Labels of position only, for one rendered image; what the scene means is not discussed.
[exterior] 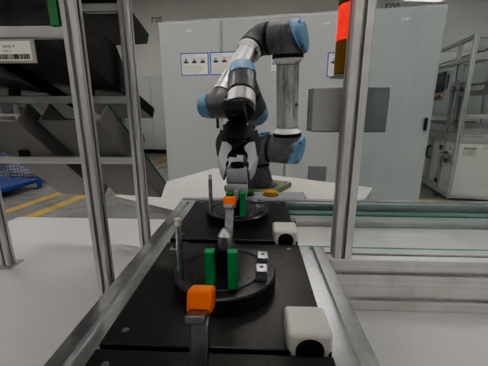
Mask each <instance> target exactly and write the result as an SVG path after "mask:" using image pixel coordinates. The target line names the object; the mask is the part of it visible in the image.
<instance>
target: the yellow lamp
mask: <svg viewBox="0 0 488 366"><path fill-rule="evenodd" d="M345 55H346V38H345V39H341V40H339V41H337V42H336V43H335V62H334V73H333V75H335V74H343V73H344V64H345Z"/></svg>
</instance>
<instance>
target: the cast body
mask: <svg viewBox="0 0 488 366"><path fill-rule="evenodd" d="M226 174H227V184H226V193H227V192H232V196H235V197H236V199H237V200H238V199H239V197H240V192H245V197H247V194H248V167H247V166H244V162H240V161H235V162H231V163H230V166H228V167H227V170H226Z"/></svg>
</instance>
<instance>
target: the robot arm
mask: <svg viewBox="0 0 488 366"><path fill-rule="evenodd" d="M308 50H309V34H308V30H307V26H306V23H305V21H304V20H303V19H302V18H300V17H297V18H292V17H290V18H289V19H283V20H273V21H265V22H262V23H259V24H257V25H255V26H253V27H252V28H251V29H250V30H249V31H248V32H247V33H245V35H244V36H243V37H242V38H241V39H240V40H239V42H238V44H237V51H236V52H235V54H234V56H233V57H232V59H231V60H230V62H229V64H228V66H227V67H226V68H225V70H224V72H223V73H222V75H221V77H220V78H219V80H218V81H217V83H216V85H215V87H214V88H213V89H212V91H211V93H210V94H201V95H200V96H199V97H198V100H197V109H198V112H199V114H200V115H201V116H202V117H204V118H212V119H214V118H227V119H228V121H227V123H226V124H224V125H223V129H224V130H220V133H219V135H218V137H217V138H216V154H217V159H218V165H219V172H220V174H221V177H222V179H223V180H225V178H226V175H227V174H226V170H227V166H228V164H229V161H228V159H229V157H231V158H236V157H237V154H238V155H243V162H244V166H247V167H248V187H268V186H270V185H272V175H271V172H270V170H269V162H270V163H287V164H298V163H300V161H301V159H302V158H303V155H304V151H305V146H306V138H305V137H304V136H301V130H300V129H299V128H298V77H299V63H300V61H302V59H303V58H304V53H306V52H308ZM265 55H272V60H273V61H274V62H275V63H276V66H277V128H276V129H275V130H274V131H273V135H270V132H269V131H264V132H258V130H254V129H256V126H260V125H261V124H263V123H264V122H265V121H266V119H267V118H268V110H267V104H266V102H265V101H264V99H263V97H262V94H261V91H260V88H259V85H258V83H257V81H256V67H255V65H254V63H255V62H256V61H258V60H259V58H260V57H262V56H265Z"/></svg>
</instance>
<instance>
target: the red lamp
mask: <svg viewBox="0 0 488 366"><path fill-rule="evenodd" d="M348 18H349V1H348V2H345V3H343V4H341V5H340V6H339V7H338V21H337V32H336V42H337V41H339V40H341V39H345V38H346V37H347V28H348Z"/></svg>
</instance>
